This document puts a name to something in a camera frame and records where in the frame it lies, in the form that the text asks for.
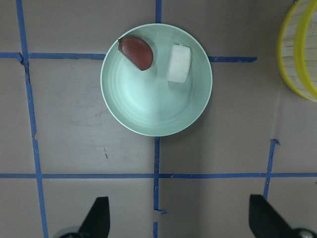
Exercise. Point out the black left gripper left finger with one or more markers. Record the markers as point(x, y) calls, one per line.
point(97, 222)

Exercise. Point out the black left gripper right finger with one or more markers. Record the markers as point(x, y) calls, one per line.
point(265, 222)

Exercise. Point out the white steamed bun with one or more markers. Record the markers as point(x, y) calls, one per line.
point(178, 64)

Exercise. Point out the yellow rimmed steamer layer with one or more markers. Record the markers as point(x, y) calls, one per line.
point(305, 48)
point(285, 50)

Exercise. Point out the pale green round plate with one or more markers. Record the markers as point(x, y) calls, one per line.
point(147, 103)

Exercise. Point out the reddish brown bun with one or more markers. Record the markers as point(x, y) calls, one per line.
point(137, 51)

